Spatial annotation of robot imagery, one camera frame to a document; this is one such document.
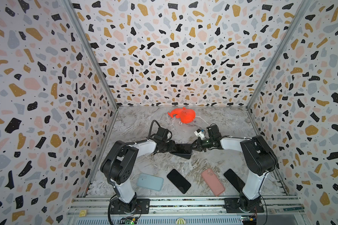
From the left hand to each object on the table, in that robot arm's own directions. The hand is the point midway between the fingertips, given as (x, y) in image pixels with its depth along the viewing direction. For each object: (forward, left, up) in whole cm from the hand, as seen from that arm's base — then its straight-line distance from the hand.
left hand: (175, 145), depth 93 cm
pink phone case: (-22, -22, -5) cm, 31 cm away
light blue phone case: (-21, +15, -7) cm, 26 cm away
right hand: (-2, -8, +3) cm, 9 cm away
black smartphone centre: (-21, -2, -4) cm, 22 cm away
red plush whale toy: (+24, -9, +3) cm, 26 cm away
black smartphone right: (-22, -35, -3) cm, 41 cm away
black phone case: (-1, -6, -5) cm, 8 cm away
